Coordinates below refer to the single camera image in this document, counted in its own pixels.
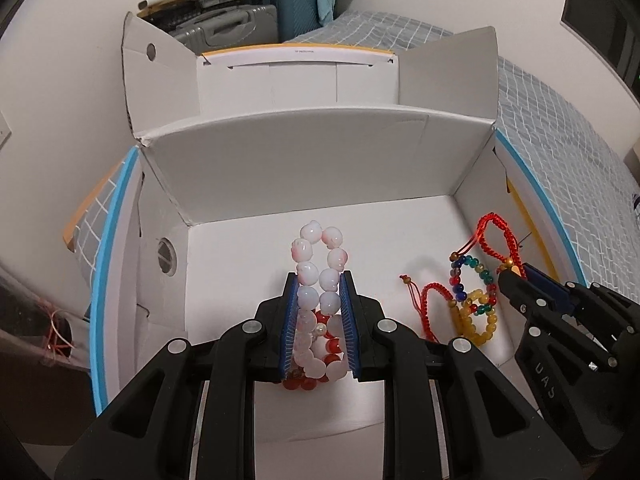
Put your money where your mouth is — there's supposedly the dark screen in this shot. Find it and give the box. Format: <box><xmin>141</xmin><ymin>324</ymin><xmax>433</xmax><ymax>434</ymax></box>
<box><xmin>559</xmin><ymin>0</ymin><xmax>640</xmax><ymax>92</ymax></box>

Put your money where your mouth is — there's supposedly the red cord bracelet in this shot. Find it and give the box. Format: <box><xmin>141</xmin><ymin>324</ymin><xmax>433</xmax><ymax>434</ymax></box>
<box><xmin>449</xmin><ymin>213</ymin><xmax>527</xmax><ymax>282</ymax></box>
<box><xmin>399</xmin><ymin>273</ymin><xmax>459</xmax><ymax>344</ymax></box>

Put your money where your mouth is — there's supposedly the grey suitcase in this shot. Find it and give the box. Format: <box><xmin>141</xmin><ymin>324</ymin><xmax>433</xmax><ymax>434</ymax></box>
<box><xmin>169</xmin><ymin>3</ymin><xmax>280</xmax><ymax>54</ymax></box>

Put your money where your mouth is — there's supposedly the white cardboard box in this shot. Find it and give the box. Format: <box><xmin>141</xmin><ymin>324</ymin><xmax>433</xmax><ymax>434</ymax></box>
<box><xmin>62</xmin><ymin>12</ymin><xmax>589</xmax><ymax>442</ymax></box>

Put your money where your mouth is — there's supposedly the yellow bead bracelet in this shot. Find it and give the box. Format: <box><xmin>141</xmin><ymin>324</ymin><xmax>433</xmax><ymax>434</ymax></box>
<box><xmin>457</xmin><ymin>287</ymin><xmax>501</xmax><ymax>349</ymax></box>

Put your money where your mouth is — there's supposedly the red string tangle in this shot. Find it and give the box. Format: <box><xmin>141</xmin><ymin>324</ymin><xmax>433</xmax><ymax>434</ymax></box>
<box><xmin>42</xmin><ymin>299</ymin><xmax>77</xmax><ymax>367</ymax></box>

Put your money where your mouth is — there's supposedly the red bead bracelet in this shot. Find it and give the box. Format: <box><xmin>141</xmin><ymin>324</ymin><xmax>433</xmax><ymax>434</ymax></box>
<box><xmin>282</xmin><ymin>310</ymin><xmax>351</xmax><ymax>392</ymax></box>

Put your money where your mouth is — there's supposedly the teal suitcase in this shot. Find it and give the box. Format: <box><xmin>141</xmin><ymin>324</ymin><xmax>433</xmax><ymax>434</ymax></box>
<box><xmin>259</xmin><ymin>0</ymin><xmax>335</xmax><ymax>44</ymax></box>

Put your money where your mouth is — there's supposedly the pink bead bracelet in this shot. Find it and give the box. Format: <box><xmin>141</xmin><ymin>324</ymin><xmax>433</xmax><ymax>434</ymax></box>
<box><xmin>291</xmin><ymin>219</ymin><xmax>349</xmax><ymax>379</ymax></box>

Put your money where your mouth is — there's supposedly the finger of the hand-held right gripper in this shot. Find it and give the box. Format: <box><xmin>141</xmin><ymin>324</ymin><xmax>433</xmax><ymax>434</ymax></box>
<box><xmin>523</xmin><ymin>263</ymin><xmax>640</xmax><ymax>367</ymax></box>
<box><xmin>496</xmin><ymin>265</ymin><xmax>549</xmax><ymax>342</ymax></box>

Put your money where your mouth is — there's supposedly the multicolour glass bead bracelet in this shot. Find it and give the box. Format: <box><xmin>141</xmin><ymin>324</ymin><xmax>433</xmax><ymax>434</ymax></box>
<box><xmin>448</xmin><ymin>252</ymin><xmax>497</xmax><ymax>319</ymax></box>

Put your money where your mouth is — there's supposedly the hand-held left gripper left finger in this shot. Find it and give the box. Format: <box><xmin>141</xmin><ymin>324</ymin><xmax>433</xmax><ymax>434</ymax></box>
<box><xmin>55</xmin><ymin>272</ymin><xmax>301</xmax><ymax>480</ymax></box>

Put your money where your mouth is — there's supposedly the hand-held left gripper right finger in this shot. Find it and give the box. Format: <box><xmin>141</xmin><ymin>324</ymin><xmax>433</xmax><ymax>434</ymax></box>
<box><xmin>339</xmin><ymin>270</ymin><xmax>584</xmax><ymax>480</ymax></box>

